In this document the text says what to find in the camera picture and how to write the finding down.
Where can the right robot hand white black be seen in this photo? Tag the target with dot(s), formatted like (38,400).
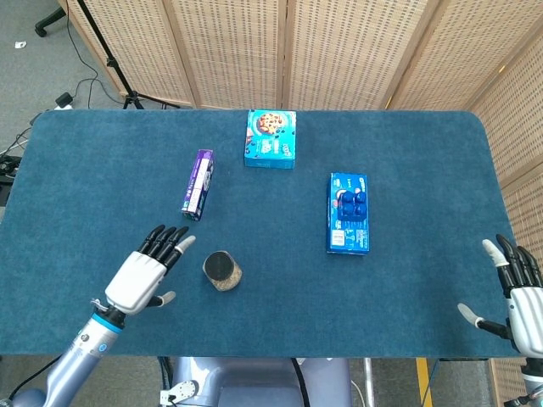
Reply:
(528,322)

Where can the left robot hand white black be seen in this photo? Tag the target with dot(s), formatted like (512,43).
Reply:
(133,282)

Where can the brown jar with black lid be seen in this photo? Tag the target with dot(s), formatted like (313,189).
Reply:
(221,271)

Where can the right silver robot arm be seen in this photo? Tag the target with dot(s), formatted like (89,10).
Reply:
(532,381)

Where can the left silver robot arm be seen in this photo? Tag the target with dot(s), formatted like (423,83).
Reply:
(80,352)

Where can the purple snack box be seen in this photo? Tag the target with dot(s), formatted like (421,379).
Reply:
(198,184)

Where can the black equipment box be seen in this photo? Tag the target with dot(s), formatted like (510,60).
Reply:
(8,167)

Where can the teal cookie box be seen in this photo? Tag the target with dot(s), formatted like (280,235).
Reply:
(270,140)

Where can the blue cookie package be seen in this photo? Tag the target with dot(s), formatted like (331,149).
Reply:
(348,214)

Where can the yellow floor tape strip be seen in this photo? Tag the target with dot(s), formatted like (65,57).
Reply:
(423,381)

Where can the grey-blue robot torso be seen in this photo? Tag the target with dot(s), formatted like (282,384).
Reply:
(254,381)

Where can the blue felt table mat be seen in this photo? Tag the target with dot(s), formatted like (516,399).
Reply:
(297,297)

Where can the metal table leg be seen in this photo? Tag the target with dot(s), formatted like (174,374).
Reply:
(368,383)

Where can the black power adapter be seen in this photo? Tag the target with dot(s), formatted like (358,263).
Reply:
(64,99)

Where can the black tripod stand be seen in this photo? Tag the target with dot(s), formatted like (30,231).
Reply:
(111,63)

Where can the black office chair base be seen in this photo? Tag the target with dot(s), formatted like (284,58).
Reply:
(47,22)

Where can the white round torso bracket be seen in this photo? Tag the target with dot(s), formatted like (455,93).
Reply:
(184,390)

